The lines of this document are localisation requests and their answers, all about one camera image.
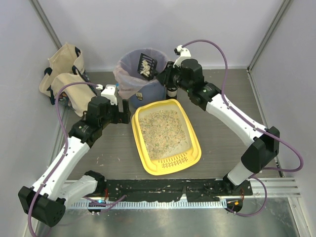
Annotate black litter scoop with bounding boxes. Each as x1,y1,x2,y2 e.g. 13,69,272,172
137,53,158,81

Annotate litter clumps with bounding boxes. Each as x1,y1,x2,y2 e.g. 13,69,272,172
140,60,151,77

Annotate yellow litter box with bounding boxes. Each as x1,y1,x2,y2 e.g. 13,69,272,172
131,99,201,176

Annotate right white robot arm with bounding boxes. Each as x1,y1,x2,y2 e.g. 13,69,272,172
155,59,280,194

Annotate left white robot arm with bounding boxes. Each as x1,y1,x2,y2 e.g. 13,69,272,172
18,96,131,227

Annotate cat litter pellets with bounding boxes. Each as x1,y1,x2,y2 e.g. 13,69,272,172
139,110,188,160

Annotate pink bin liner bag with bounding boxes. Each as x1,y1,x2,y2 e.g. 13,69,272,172
113,48,169,99

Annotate dark soda bottle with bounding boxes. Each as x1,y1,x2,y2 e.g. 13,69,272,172
166,86,178,99

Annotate blue trash bin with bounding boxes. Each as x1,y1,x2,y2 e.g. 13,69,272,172
128,86,166,108

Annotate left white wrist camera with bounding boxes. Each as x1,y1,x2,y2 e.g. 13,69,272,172
101,84,118,106

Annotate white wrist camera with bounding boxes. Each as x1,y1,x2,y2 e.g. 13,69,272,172
101,84,118,106
173,45,191,68

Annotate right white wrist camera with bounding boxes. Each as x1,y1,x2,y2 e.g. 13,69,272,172
173,45,191,68

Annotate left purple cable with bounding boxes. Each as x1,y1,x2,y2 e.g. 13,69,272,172
27,81,103,237

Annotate purple cable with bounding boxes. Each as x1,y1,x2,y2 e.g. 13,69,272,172
27,81,103,237
181,39,304,217

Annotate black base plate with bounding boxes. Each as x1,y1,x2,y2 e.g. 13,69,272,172
99,179,253,202

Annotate slotted cable duct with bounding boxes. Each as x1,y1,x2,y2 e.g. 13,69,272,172
69,199,227,211

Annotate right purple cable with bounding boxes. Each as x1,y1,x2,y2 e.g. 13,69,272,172
181,39,304,217

